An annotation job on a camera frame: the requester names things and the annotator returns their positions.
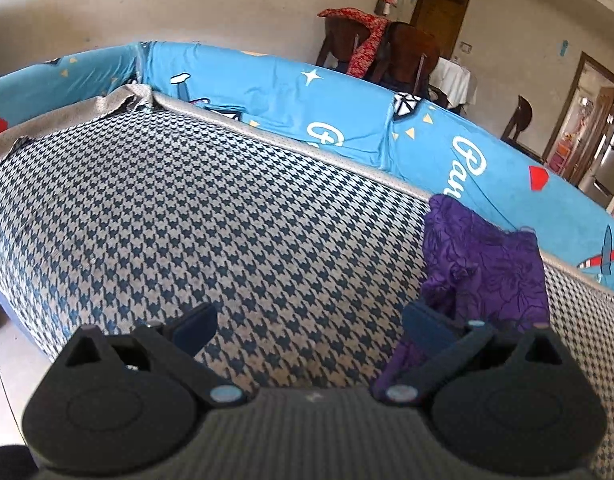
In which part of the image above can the blue printed sofa back cover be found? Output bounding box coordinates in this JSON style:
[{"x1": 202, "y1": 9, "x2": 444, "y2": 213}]
[{"x1": 0, "y1": 41, "x2": 614, "y2": 291}]

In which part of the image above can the red patterned cloth on chair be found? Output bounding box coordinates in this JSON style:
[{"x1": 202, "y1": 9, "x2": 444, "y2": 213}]
[{"x1": 316, "y1": 8, "x2": 391, "y2": 79}]

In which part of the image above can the purple floral garment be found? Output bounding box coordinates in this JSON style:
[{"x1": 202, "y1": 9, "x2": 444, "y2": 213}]
[{"x1": 369, "y1": 193, "x2": 552, "y2": 399}]

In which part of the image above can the white clothed dining table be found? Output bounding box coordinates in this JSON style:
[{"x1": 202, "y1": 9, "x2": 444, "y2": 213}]
[{"x1": 429, "y1": 58, "x2": 477, "y2": 108}]

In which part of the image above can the brown wooden door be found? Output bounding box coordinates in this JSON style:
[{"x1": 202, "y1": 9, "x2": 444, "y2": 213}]
[{"x1": 410, "y1": 0, "x2": 470, "y2": 58}]

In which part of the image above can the houndstooth sofa seat cover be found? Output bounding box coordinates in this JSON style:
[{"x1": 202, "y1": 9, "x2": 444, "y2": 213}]
[{"x1": 0, "y1": 84, "x2": 614, "y2": 479}]

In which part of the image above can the silver refrigerator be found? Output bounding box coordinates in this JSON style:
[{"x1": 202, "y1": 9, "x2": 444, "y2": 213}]
[{"x1": 578, "y1": 120, "x2": 614, "y2": 216}]

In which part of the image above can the dark wooden chair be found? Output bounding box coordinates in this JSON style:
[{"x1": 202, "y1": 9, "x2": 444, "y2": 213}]
[
  {"x1": 335, "y1": 22, "x2": 441, "y2": 99},
  {"x1": 501, "y1": 96, "x2": 544, "y2": 165}
]

